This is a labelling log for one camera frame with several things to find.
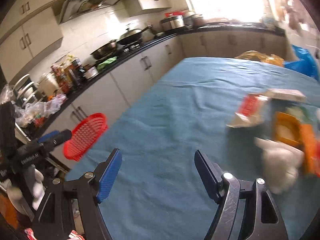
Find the sauce bottles group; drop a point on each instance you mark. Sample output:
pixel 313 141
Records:
pixel 69 73

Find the orange plastic container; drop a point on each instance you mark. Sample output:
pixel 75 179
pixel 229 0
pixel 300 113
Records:
pixel 286 129

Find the white electric kettle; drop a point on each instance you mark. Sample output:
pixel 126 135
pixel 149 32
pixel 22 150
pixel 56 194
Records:
pixel 48 84

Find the kitchen base cabinets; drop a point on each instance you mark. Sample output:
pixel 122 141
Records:
pixel 123 81

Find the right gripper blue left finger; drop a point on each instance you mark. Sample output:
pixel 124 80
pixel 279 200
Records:
pixel 106 173

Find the blue table cloth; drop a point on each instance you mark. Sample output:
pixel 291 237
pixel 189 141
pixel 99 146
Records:
pixel 158 193

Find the yellow plastic bag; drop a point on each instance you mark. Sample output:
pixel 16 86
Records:
pixel 261 57

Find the silver rice cooker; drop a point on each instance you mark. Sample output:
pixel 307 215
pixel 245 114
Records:
pixel 173 20

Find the range hood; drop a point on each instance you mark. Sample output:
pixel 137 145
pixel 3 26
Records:
pixel 74 8

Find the red plastic mesh basket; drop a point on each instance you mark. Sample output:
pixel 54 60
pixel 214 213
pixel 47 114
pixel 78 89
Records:
pixel 84 135

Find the white plastic bags on counter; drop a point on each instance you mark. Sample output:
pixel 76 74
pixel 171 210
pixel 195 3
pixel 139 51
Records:
pixel 38 110

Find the red white snack bag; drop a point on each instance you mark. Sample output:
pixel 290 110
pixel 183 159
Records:
pixel 249 113

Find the small white box on counter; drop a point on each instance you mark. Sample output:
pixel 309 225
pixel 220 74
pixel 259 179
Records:
pixel 92 72

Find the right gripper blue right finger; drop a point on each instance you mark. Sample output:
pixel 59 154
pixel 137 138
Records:
pixel 210 174

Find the black wok with handle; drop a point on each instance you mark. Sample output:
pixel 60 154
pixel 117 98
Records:
pixel 132 35

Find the white carton box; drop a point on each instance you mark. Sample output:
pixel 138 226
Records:
pixel 285 94

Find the upper wall cabinets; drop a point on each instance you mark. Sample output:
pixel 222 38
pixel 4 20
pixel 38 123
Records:
pixel 33 37

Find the green cloth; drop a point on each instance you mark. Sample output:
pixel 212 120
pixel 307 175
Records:
pixel 108 61

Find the dark frying pan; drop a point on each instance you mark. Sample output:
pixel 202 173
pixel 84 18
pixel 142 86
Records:
pixel 105 50

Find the blue plastic bag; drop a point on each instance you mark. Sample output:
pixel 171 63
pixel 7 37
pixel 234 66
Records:
pixel 305 64

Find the left gloved hand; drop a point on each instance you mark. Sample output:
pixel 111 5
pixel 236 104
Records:
pixel 32 183

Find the white tissue wad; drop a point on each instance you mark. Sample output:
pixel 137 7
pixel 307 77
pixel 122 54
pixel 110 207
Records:
pixel 281 163

